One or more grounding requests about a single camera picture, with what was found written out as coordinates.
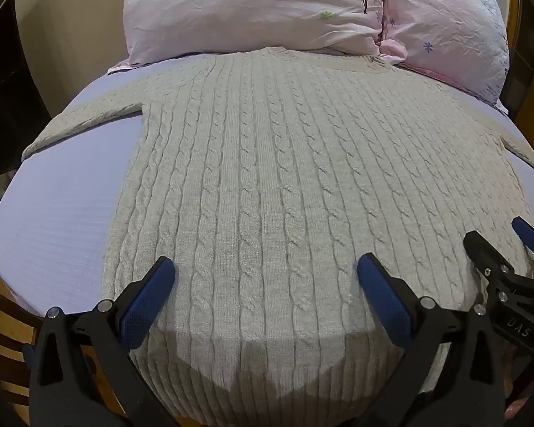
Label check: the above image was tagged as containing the wooden headboard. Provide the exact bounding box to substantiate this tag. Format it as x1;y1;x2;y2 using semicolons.
507;0;534;153

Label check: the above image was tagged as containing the cream cable-knit sweater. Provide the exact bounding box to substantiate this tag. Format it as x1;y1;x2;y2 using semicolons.
21;47;534;427

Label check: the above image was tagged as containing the dark cabinet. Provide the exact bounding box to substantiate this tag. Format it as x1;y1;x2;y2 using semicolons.
0;0;53;175

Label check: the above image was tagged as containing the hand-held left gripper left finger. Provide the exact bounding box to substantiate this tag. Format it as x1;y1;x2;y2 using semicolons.
28;256;179;427

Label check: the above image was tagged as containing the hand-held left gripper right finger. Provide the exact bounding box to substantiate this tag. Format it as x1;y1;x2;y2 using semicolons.
357;253;506;427

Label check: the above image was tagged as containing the pink floral pillow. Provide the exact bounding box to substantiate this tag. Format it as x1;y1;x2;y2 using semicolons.
378;0;512;115
107;0;391;76

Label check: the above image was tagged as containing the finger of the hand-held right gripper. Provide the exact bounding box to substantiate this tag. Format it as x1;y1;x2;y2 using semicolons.
511;216;534;257
464;230;515;284

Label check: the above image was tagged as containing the wooden bed frame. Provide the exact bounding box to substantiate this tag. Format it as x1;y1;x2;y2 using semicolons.
0;258;126;427

